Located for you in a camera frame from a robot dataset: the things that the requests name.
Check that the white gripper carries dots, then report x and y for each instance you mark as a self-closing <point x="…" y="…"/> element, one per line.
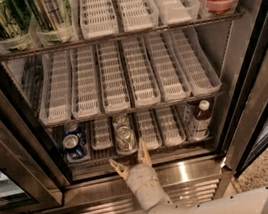
<point x="140" y="175"/>

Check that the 7up can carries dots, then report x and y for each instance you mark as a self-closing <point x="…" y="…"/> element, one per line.
<point x="125" y="140"/>
<point x="121" y="119"/>

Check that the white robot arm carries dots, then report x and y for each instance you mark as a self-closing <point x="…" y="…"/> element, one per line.
<point x="154" y="200"/>

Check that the shelf empty tray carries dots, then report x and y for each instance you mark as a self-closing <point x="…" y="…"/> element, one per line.
<point x="173" y="134"/>
<point x="100" y="134"/>
<point x="148" y="130"/>

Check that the front blue pepsi can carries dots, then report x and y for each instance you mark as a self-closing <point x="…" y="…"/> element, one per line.
<point x="73" y="147"/>

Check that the blue pepsi can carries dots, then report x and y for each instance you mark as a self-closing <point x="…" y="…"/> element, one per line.
<point x="73" y="147"/>
<point x="75" y="129"/>

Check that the rear blue pepsi can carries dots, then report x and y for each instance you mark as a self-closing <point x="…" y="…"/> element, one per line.
<point x="75" y="129"/>

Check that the stainless steel fridge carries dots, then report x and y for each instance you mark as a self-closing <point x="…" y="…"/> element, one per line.
<point x="189" y="175"/>

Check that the adjacent fridge glass door left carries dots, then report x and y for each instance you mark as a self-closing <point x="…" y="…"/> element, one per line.
<point x="22" y="170"/>

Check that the open fridge door right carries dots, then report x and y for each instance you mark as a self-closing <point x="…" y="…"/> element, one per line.
<point x="243" y="109"/>

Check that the right green tall can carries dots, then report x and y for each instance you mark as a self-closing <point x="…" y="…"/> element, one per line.
<point x="54" y="19"/>

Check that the green tall can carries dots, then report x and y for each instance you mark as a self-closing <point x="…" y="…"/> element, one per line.
<point x="15" y="18"/>
<point x="54" y="19"/>

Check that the left green tall can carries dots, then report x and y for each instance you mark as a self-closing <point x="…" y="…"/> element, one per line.
<point x="15" y="18"/>

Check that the brown tea bottle white cap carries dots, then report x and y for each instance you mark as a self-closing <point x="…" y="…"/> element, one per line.
<point x="200" y="120"/>

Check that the bottom wire shelf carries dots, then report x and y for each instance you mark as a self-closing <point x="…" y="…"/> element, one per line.
<point x="163" y="149"/>

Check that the wire shelf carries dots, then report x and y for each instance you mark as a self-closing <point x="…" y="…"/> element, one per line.
<point x="152" y="106"/>
<point x="163" y="149"/>
<point x="120" y="36"/>

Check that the middle wire shelf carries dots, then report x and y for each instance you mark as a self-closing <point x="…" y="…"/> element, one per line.
<point x="152" y="106"/>

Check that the top wire shelf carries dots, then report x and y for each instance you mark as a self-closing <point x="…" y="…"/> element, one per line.
<point x="120" y="36"/>

